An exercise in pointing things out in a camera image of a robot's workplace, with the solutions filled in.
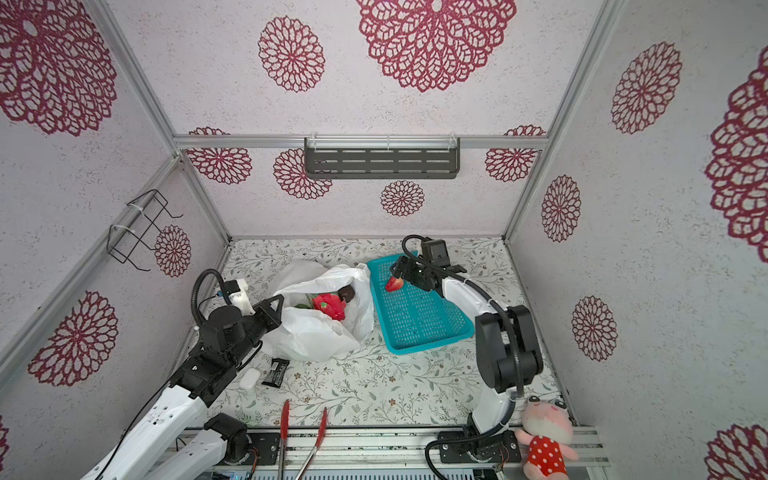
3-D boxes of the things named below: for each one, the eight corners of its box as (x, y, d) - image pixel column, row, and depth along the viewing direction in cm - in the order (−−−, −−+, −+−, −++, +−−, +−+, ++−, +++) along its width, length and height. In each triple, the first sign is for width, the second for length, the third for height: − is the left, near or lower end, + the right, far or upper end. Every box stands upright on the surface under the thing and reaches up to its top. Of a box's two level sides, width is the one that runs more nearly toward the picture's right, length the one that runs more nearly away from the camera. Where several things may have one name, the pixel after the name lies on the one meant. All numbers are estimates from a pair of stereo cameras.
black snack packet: (264, 385, 86) (262, 382, 84) (274, 360, 91) (272, 357, 89) (279, 387, 85) (277, 385, 84) (288, 362, 90) (286, 359, 88)
